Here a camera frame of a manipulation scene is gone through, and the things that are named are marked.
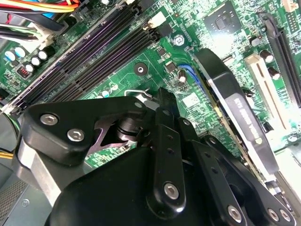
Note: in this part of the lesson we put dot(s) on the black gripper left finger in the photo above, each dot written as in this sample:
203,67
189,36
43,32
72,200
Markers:
61,114

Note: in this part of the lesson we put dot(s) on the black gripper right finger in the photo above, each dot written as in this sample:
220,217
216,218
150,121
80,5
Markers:
221,188

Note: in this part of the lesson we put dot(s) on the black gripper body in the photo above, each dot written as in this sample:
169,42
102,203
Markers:
105,193

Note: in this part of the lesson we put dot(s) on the metal locking lever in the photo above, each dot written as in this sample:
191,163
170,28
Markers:
136,90

